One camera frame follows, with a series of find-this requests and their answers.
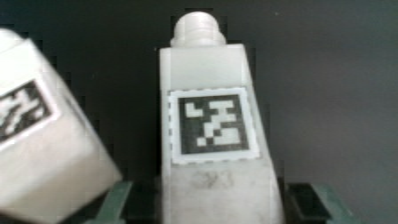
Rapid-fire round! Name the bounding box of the white table leg two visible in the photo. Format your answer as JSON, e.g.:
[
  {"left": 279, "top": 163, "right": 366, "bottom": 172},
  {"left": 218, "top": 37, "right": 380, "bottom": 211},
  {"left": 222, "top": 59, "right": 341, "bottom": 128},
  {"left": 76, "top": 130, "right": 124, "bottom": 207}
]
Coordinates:
[{"left": 0, "top": 28, "right": 121, "bottom": 224}]

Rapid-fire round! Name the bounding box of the white table leg four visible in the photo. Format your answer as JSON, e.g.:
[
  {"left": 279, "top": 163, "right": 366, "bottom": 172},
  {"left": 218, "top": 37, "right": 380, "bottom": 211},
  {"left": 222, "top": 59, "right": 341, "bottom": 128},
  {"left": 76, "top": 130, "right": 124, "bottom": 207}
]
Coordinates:
[{"left": 160, "top": 11, "right": 286, "bottom": 224}]

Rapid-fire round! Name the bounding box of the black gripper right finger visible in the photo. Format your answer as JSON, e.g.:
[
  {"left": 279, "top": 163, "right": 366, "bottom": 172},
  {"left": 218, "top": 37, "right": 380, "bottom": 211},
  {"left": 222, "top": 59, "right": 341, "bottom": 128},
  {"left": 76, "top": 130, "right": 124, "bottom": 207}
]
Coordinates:
[{"left": 279, "top": 182, "right": 359, "bottom": 224}]

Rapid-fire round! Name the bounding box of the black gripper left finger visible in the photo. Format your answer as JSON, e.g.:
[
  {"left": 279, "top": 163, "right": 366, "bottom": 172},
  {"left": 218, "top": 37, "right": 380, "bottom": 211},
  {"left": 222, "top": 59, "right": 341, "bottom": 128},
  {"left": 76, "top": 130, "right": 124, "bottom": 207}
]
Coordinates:
[{"left": 87, "top": 181, "right": 156, "bottom": 224}]

